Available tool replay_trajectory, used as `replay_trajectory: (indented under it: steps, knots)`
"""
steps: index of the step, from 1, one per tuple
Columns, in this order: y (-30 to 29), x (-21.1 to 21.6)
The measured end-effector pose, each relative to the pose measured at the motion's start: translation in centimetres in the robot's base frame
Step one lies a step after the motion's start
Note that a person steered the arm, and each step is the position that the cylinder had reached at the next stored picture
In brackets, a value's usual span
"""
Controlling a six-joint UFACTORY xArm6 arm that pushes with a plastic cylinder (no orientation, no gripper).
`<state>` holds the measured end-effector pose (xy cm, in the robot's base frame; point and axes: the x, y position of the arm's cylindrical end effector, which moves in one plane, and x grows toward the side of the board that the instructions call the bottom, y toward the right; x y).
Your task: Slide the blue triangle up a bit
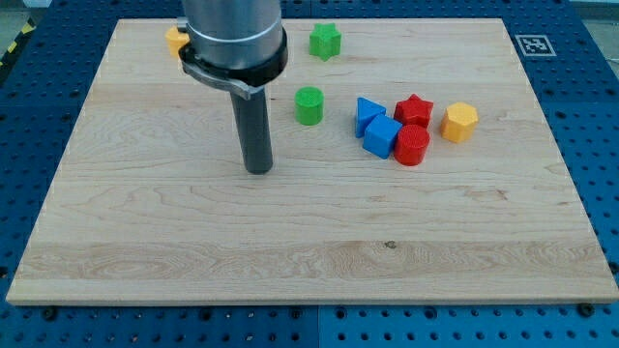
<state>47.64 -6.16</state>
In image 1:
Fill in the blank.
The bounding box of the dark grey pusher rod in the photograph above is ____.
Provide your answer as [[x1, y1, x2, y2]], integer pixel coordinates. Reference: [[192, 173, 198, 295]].
[[230, 87, 273, 175]]

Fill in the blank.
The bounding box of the red cylinder block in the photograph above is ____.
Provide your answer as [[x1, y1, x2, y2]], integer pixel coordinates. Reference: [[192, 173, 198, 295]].
[[394, 125, 430, 166]]

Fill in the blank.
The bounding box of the wooden board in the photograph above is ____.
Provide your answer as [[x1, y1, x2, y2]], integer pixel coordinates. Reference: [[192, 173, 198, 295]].
[[7, 18, 618, 306]]

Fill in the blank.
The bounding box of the green cylinder block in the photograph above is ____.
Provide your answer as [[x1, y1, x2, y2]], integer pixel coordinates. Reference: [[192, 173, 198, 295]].
[[294, 86, 324, 126]]

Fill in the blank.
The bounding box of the green star block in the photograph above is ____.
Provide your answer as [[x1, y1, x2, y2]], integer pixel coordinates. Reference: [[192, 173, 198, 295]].
[[309, 23, 341, 61]]

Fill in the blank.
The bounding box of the white fiducial marker tag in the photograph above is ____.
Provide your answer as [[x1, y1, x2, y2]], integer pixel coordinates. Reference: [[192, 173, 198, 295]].
[[515, 34, 556, 57]]

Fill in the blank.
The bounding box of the yellow hexagon block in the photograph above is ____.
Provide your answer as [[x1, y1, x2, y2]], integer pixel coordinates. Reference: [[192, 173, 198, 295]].
[[440, 101, 479, 143]]

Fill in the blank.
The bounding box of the red star block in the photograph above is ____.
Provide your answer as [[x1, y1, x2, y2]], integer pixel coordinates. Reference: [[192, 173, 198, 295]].
[[394, 94, 434, 129]]

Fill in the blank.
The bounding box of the blue cube block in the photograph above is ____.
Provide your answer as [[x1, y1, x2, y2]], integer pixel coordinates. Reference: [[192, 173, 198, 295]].
[[363, 115, 402, 160]]

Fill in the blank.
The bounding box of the blue triangle block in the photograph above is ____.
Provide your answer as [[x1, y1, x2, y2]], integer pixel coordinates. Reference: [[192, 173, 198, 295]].
[[355, 97, 386, 138]]

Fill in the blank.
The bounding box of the black flange clamp ring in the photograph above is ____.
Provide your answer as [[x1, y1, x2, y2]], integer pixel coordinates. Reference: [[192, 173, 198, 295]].
[[177, 16, 288, 100]]

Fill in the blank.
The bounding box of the yellow block behind arm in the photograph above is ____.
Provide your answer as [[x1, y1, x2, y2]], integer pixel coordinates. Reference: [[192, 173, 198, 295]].
[[164, 26, 190, 59]]

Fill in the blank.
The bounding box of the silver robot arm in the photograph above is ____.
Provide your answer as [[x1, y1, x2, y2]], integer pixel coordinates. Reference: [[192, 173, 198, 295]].
[[179, 0, 288, 174]]

